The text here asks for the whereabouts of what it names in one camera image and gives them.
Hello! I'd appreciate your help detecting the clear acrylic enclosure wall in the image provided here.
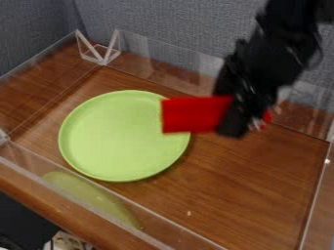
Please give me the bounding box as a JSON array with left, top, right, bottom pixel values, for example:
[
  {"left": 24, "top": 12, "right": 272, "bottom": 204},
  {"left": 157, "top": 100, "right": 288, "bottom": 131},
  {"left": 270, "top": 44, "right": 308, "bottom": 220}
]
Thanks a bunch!
[{"left": 0, "top": 31, "right": 334, "bottom": 250}]

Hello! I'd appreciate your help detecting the green round plate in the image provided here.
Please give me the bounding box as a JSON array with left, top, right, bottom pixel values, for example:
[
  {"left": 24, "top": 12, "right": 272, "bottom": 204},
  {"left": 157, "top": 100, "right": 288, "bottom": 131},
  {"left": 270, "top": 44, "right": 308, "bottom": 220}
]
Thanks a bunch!
[{"left": 58, "top": 90, "right": 191, "bottom": 182}]

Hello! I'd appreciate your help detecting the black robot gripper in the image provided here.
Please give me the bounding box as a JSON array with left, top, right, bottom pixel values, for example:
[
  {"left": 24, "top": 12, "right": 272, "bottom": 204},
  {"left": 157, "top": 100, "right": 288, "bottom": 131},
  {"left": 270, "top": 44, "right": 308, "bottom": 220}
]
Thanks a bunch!
[{"left": 213, "top": 35, "right": 306, "bottom": 139}]

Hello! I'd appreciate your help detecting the red rectangular block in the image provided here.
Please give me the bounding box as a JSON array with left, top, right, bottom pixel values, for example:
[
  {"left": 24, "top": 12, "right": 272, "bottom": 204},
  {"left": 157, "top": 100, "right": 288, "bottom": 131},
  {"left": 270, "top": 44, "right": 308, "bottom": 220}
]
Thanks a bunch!
[{"left": 161, "top": 95, "right": 272, "bottom": 133}]

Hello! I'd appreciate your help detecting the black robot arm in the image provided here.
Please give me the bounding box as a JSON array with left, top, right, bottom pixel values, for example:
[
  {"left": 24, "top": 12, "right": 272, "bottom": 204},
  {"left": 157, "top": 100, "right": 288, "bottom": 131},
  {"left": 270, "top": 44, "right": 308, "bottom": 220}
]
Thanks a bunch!
[{"left": 213, "top": 0, "right": 334, "bottom": 139}]

